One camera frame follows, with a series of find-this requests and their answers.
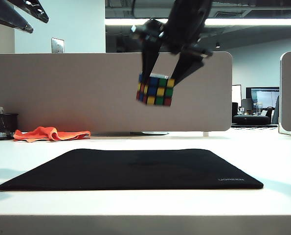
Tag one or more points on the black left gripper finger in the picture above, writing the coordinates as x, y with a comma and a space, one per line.
10, 17
38, 11

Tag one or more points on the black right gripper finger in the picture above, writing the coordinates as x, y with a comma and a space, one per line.
186, 66
150, 61

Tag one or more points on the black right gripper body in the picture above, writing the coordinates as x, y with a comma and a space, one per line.
184, 27

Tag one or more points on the multicoloured Rubik's cube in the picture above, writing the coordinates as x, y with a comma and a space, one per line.
157, 91

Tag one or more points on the black fabric mouse pad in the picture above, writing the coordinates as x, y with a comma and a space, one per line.
135, 171

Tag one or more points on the black ceiling spot lamp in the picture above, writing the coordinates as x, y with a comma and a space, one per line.
217, 45

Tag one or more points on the long white ceiling light strip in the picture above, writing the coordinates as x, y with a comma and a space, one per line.
245, 22

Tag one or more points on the flat grey monitor base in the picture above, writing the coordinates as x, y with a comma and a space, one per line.
145, 133

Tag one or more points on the wide beige desk divider panel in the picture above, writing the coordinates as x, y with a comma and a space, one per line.
74, 93

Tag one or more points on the round black ottoman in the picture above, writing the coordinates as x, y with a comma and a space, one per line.
250, 120

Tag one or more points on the clear bottle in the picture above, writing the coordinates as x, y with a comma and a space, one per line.
258, 109

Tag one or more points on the black mesh pen holder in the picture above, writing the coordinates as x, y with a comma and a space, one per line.
3, 127

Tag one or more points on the orange cloth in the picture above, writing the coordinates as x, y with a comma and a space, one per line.
50, 134

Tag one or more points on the metal wall switch plate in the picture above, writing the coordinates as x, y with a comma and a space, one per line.
57, 45

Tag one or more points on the white divider foot bracket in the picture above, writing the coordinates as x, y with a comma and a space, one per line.
206, 134

